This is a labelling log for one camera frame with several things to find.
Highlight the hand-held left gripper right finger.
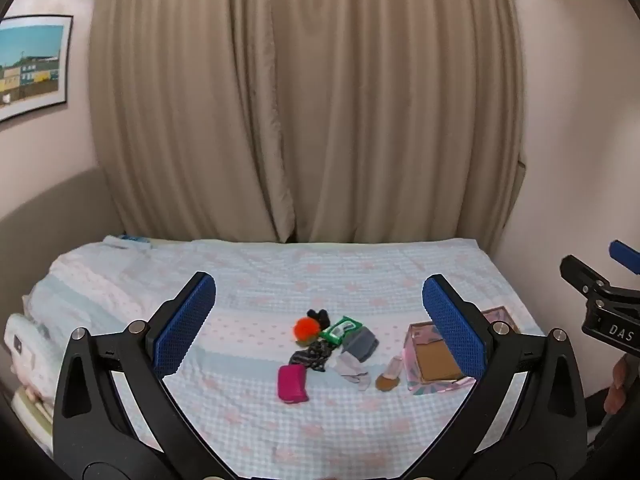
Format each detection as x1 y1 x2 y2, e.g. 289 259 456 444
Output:
399 274 589 480

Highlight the grey fuzzy cloth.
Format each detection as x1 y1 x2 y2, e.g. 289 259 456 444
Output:
341 326 380 362

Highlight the dark patterned cloth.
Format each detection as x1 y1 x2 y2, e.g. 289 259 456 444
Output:
288 341 337 374

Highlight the cardboard box with pink print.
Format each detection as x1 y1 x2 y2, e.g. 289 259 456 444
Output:
401 305 519 395

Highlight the white folded quilt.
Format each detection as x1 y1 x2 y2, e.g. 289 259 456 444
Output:
24 240 201 356

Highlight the beige brown slipper sock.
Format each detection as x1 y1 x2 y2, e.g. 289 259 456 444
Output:
374 355 404 392

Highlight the magenta pouch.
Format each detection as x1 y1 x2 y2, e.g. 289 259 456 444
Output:
277 364 310 405

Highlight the white grey sock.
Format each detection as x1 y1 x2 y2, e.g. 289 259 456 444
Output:
333 353 371 392

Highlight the checkered floral bed sheet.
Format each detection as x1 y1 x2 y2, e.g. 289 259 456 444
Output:
22 237 547 480

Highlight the person's right hand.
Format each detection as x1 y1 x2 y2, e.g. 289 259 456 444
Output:
603 355 632 414

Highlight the small blue white item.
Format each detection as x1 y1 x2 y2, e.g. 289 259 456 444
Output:
119 233 152 252

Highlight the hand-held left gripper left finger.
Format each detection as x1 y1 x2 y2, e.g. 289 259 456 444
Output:
52 271 237 480

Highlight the green wet wipes pack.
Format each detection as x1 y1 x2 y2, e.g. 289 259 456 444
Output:
320 315 364 346

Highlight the orange plush carrot toy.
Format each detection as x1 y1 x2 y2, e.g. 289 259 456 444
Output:
293 317 322 348

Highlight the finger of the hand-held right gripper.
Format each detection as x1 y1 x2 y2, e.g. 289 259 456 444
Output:
608 240 640 276
559 254 612 307

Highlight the beige upholstered headboard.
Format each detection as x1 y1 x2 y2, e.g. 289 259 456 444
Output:
0 167 126 271

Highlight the framed wall picture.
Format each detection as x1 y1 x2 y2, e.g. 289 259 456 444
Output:
0 14 74 123

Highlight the beige curtain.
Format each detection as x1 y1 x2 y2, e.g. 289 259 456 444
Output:
89 0 527 257

